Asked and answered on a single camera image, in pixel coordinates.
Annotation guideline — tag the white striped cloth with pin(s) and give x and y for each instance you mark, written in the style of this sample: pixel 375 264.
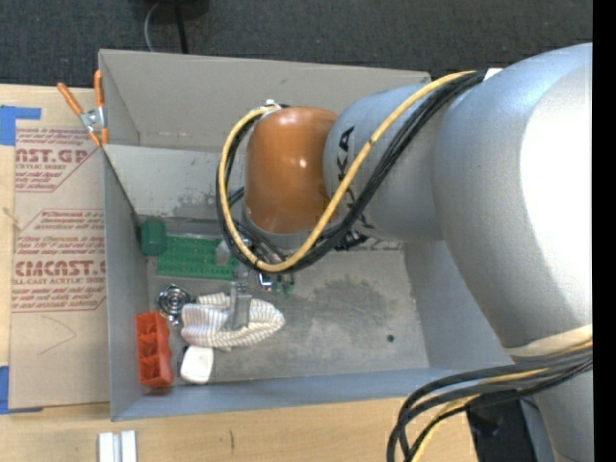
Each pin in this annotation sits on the white striped cloth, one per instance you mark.
pixel 212 327

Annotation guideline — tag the brown cardboard board red print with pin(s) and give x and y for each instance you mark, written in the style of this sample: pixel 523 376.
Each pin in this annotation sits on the brown cardboard board red print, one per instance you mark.
pixel 58 258

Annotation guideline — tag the grey metal bin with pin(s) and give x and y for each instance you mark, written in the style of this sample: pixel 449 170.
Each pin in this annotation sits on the grey metal bin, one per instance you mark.
pixel 346 315

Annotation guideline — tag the white rounded block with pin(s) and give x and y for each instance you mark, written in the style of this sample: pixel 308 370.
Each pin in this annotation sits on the white rounded block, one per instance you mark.
pixel 196 365

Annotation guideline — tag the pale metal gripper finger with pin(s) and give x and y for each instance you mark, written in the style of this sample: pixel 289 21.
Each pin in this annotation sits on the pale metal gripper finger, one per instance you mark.
pixel 236 306
pixel 245 312

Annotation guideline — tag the dark green cup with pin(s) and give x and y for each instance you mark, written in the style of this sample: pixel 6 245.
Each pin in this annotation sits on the dark green cup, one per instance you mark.
pixel 153 238

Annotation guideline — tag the dark green flat block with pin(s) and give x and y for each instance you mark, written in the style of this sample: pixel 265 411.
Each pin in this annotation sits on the dark green flat block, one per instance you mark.
pixel 192 258

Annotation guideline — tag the silver metal spiral coil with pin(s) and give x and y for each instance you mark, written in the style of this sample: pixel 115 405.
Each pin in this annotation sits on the silver metal spiral coil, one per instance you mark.
pixel 174 300

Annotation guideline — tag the red plastic block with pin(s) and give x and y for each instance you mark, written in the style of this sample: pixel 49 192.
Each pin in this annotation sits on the red plastic block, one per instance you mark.
pixel 153 349

